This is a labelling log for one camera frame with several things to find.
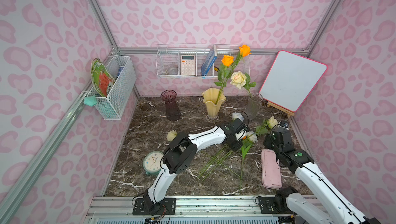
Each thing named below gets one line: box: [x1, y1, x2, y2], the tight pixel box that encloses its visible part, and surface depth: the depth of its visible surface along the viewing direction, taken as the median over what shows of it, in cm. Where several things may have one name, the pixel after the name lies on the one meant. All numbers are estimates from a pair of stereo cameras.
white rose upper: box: [231, 112, 245, 122], surface depth 102 cm
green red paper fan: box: [90, 57, 115, 98], surface depth 74 cm
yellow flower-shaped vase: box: [201, 87, 227, 121], surface depth 95 cm
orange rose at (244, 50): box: [225, 44, 252, 79], surface depth 86 cm
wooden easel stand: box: [266, 101, 295, 118], surface depth 109 cm
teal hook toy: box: [83, 94, 98, 107], surface depth 64 cm
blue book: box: [201, 44, 218, 79], surface depth 90 cm
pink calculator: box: [180, 54, 196, 76], surface depth 97 cm
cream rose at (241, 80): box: [229, 70, 257, 98], surface depth 82 cm
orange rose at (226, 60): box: [213, 54, 235, 105], surface depth 87 cm
